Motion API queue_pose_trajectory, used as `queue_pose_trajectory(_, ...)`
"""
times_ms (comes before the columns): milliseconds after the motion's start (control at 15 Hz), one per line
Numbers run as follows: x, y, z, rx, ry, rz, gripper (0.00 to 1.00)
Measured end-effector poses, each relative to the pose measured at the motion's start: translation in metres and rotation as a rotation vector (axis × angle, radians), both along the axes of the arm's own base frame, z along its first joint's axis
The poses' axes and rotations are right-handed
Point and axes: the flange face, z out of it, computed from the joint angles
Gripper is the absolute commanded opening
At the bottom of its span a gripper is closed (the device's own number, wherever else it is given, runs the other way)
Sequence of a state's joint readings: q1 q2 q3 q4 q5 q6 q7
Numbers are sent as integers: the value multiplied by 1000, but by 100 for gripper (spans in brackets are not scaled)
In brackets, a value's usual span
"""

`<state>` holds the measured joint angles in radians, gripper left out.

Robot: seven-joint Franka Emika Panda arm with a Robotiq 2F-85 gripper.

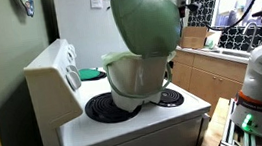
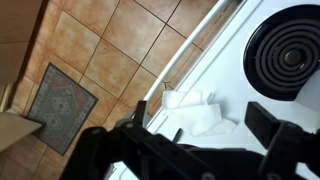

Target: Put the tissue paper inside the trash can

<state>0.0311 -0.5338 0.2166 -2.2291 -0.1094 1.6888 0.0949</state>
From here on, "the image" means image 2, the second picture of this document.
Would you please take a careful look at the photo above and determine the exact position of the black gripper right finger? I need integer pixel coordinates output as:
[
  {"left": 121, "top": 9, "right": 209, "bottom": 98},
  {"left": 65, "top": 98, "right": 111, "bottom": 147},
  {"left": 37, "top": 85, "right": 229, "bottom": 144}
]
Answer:
[{"left": 244, "top": 102, "right": 281, "bottom": 149}]

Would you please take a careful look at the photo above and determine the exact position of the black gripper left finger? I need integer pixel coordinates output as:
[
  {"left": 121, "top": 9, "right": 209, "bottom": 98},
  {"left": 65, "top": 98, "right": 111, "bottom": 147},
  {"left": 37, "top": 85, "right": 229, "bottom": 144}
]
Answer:
[{"left": 114, "top": 100, "right": 147, "bottom": 130}]

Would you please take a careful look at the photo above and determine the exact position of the white tissue paper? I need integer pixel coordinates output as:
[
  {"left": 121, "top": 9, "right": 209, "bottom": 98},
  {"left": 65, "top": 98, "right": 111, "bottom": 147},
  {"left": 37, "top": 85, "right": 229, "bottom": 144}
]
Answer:
[{"left": 162, "top": 90, "right": 237, "bottom": 137}]

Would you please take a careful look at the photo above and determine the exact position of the patterned grey floor rug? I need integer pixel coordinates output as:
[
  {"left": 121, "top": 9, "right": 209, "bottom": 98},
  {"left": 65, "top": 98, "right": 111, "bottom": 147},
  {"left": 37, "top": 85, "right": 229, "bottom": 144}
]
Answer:
[{"left": 27, "top": 63, "right": 98, "bottom": 155}]

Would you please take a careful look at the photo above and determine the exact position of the black coil burner front right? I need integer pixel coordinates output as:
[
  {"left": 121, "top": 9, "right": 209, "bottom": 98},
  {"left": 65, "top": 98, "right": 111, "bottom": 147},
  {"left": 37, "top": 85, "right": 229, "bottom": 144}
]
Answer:
[{"left": 243, "top": 4, "right": 320, "bottom": 101}]

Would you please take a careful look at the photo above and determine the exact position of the white electric stove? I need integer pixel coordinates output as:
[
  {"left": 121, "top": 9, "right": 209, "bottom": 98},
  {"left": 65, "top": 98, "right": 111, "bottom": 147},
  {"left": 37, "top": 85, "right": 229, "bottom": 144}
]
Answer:
[{"left": 106, "top": 0, "right": 320, "bottom": 180}]

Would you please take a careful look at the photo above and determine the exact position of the wooden table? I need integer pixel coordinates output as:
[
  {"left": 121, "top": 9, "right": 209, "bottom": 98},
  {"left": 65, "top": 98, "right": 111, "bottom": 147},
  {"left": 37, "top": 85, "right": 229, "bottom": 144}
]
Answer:
[{"left": 0, "top": 112, "right": 41, "bottom": 152}]

